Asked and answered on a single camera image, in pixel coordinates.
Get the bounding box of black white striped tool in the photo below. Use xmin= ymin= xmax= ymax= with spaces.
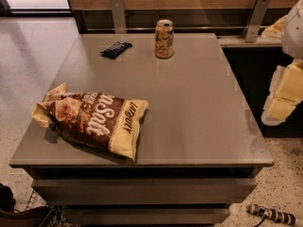
xmin=246 ymin=203 xmax=303 ymax=227

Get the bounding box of grey drawer cabinet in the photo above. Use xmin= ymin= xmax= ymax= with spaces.
xmin=10 ymin=34 xmax=274 ymax=227

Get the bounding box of dark wire basket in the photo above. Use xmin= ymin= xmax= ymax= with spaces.
xmin=0 ymin=183 xmax=61 ymax=227

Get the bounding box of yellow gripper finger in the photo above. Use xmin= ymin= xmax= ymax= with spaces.
xmin=261 ymin=15 xmax=287 ymax=40
xmin=261 ymin=59 xmax=303 ymax=126

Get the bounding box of right metal wall bracket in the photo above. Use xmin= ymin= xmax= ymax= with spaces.
xmin=242 ymin=0 xmax=271 ymax=43

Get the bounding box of orange drink can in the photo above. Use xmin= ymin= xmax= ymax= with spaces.
xmin=155 ymin=19 xmax=174 ymax=59

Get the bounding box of left metal wall bracket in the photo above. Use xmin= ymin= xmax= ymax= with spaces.
xmin=110 ymin=0 xmax=126 ymax=33

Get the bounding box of metal wall bracket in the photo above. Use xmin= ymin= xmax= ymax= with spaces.
xmin=242 ymin=0 xmax=271 ymax=43
xmin=110 ymin=0 xmax=126 ymax=33

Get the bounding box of dark blue snack bar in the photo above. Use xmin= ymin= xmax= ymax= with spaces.
xmin=100 ymin=41 xmax=133 ymax=60

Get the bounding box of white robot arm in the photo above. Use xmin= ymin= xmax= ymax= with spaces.
xmin=261 ymin=0 xmax=303 ymax=126

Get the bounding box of brown yellow chip bag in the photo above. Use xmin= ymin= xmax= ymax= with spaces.
xmin=32 ymin=83 xmax=149 ymax=159

